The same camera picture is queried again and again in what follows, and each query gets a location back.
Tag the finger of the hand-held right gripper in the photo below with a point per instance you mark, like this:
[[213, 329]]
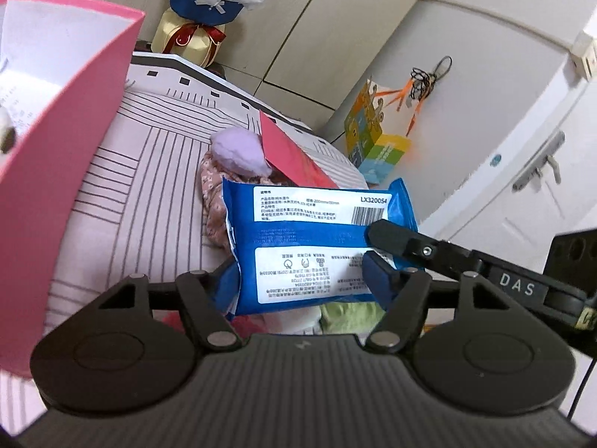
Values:
[[396, 240]]

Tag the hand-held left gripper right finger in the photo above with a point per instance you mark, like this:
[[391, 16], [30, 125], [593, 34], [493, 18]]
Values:
[[378, 280]]

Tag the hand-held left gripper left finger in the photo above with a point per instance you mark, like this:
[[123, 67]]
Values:
[[225, 289]]

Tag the blue wet wipes pack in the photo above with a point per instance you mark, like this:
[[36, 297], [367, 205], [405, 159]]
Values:
[[303, 235]]

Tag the red envelope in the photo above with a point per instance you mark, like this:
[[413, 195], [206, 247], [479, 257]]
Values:
[[289, 158]]

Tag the purple soft pouch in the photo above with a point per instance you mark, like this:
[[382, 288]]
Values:
[[238, 151]]

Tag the pink cardboard box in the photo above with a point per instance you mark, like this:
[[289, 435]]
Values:
[[70, 172]]

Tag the pink floral cloth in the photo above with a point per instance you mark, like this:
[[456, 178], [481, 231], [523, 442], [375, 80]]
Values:
[[214, 207]]

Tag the white door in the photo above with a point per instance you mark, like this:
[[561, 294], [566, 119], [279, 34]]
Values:
[[503, 224]]

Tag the colourful paper bag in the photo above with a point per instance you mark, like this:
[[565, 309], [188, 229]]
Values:
[[368, 140]]

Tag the striped bed sheet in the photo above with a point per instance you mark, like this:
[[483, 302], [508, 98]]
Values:
[[140, 172]]

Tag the grey wardrobe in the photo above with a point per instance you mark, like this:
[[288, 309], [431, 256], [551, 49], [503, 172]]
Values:
[[303, 32]]

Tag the cream round box red ribbon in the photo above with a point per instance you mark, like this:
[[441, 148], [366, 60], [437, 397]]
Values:
[[186, 42]]

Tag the white brown plush toy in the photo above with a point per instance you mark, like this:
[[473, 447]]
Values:
[[5, 128]]

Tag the white printed packet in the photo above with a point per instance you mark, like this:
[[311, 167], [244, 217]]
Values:
[[21, 98]]

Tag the cream light switch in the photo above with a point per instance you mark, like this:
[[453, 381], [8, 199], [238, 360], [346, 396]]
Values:
[[585, 53]]

